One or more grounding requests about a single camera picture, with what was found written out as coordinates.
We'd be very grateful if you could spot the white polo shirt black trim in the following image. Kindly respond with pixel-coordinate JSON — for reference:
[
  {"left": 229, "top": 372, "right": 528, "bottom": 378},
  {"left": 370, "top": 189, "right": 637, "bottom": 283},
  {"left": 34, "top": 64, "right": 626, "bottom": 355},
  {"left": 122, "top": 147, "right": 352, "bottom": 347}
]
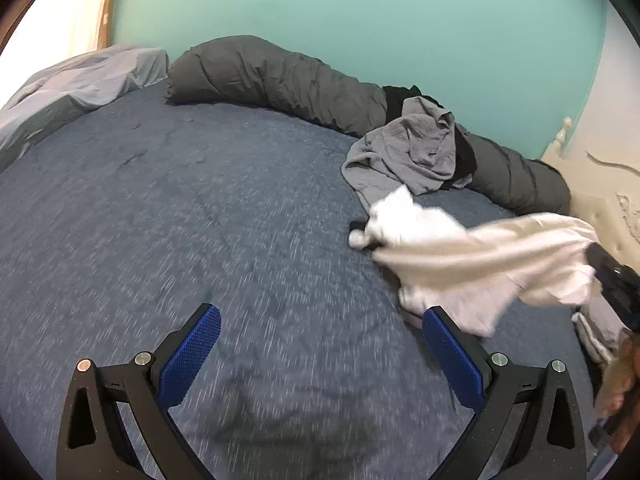
[{"left": 348, "top": 186, "right": 598, "bottom": 337}]

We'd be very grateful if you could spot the person's right hand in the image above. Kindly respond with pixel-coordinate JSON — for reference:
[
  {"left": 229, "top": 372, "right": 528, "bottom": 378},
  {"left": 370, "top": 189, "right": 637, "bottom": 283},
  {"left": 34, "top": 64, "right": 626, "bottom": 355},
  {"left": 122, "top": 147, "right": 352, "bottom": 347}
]
[{"left": 594, "top": 335, "right": 640, "bottom": 454}]

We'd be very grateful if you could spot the cream ornate headboard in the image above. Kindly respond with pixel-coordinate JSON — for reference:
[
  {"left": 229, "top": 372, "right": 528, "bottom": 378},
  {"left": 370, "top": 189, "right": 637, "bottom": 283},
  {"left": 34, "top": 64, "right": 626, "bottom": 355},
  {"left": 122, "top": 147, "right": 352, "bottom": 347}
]
[{"left": 542, "top": 117, "right": 639, "bottom": 270}]

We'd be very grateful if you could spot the blue patterned bed cover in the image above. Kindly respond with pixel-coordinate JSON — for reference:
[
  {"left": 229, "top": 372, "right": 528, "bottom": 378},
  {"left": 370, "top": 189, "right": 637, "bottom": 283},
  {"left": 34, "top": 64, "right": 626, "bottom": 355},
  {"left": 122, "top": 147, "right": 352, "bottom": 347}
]
[{"left": 1, "top": 84, "right": 471, "bottom": 479}]

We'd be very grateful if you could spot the grey crumpled garment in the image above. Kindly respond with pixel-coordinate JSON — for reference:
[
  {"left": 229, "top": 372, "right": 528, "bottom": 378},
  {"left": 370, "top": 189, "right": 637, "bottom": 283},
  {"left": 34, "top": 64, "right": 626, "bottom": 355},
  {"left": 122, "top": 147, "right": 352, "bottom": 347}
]
[{"left": 342, "top": 96, "right": 477, "bottom": 208}]

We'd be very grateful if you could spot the dark grey rolled duvet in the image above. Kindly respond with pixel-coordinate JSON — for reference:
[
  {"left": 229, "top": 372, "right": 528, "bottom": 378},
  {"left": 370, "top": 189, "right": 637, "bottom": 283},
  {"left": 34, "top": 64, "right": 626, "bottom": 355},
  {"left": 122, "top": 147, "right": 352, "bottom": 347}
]
[{"left": 167, "top": 36, "right": 570, "bottom": 214}]

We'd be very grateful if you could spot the wooden window frame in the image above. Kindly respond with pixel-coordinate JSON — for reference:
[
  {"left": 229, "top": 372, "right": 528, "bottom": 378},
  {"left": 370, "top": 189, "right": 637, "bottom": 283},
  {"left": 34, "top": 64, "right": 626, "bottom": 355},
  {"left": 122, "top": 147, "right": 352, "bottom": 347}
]
[{"left": 96, "top": 0, "right": 115, "bottom": 49}]

